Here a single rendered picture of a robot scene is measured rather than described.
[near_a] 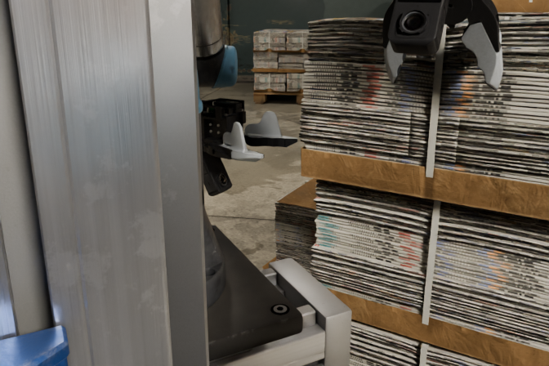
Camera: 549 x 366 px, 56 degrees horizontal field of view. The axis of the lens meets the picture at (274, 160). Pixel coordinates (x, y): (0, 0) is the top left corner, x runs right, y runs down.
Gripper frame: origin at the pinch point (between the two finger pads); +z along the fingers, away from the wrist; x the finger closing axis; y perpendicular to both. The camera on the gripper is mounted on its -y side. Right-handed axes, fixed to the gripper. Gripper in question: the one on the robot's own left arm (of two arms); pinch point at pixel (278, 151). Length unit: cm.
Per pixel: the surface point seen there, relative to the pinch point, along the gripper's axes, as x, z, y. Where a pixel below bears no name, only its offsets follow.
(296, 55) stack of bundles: 460, -234, -30
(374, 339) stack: -2.7, 18.7, -27.0
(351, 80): -4.2, 13.7, 12.9
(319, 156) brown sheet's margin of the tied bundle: -4.9, 9.6, 1.8
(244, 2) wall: 593, -388, 30
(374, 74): -4.7, 17.0, 13.9
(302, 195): 45, -18, -25
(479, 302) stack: -2.8, 32.9, -16.1
